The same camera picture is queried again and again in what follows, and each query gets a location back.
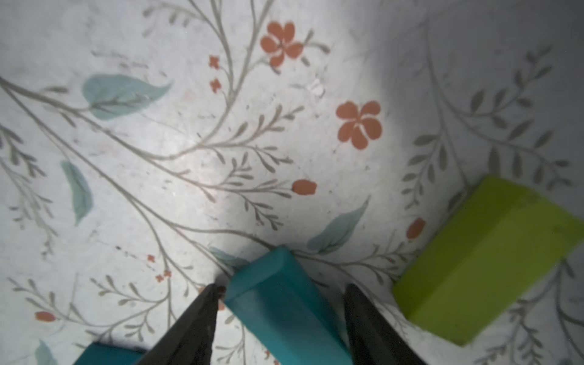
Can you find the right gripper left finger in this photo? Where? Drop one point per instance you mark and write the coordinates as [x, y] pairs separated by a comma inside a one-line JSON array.
[[189, 341]]

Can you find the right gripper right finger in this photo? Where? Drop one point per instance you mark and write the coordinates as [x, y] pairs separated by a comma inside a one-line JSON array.
[[372, 340]]

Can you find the teal rectangular block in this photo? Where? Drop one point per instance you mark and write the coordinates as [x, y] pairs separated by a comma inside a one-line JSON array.
[[277, 302]]

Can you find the lime green block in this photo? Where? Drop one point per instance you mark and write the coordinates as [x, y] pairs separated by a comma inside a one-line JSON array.
[[502, 241]]

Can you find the small teal cube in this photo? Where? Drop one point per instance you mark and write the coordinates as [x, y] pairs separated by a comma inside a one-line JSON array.
[[100, 354]]

